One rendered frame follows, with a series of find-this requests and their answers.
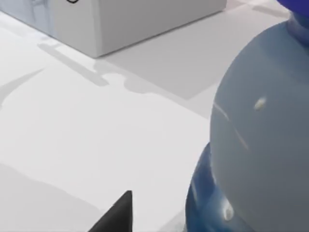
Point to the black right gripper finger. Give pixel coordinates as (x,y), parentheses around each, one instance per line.
(120,215)

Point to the blue and grey bottle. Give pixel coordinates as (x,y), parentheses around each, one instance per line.
(260,145)

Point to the pale microwave oven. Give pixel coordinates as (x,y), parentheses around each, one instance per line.
(116,21)

